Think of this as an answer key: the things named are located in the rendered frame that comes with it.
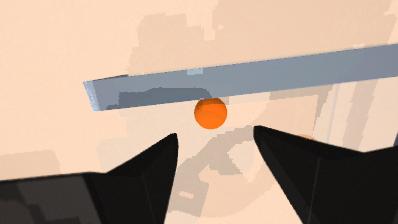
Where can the clear l-shaped low wall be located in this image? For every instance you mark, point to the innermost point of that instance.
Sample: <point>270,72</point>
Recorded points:
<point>364,114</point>

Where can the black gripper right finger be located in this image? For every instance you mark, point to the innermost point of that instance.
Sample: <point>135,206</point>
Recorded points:
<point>328,184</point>

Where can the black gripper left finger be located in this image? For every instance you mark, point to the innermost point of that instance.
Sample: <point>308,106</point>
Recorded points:
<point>135,192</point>

